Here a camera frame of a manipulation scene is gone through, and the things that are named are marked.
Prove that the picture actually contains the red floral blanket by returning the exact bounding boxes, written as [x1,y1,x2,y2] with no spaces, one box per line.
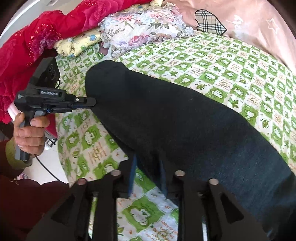
[0,0,153,125]

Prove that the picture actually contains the left forearm olive sleeve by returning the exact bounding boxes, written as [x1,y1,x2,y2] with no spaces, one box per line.
[0,138,33,179]

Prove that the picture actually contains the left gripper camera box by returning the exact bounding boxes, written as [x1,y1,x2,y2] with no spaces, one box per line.
[29,57,60,88]

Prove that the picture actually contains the green white patterned bedsheet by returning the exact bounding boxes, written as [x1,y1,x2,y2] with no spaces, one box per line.
[56,33,295,240]

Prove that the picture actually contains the yellow patterned pillow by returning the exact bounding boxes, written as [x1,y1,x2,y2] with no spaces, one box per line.
[54,0,163,57]

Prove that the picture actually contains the pink quilt with plaid hearts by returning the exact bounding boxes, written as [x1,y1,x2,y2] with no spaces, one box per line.
[171,1,295,72]

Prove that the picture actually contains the floral white pillow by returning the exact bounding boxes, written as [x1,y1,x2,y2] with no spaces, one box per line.
[99,3,195,58]

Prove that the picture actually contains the black cable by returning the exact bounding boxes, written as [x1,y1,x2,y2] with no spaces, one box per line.
[34,154,62,182]

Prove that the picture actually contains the person's left hand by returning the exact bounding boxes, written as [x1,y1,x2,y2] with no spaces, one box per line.
[13,113,50,156]

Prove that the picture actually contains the black knit pants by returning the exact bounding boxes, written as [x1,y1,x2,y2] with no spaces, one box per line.
[85,61,295,240]

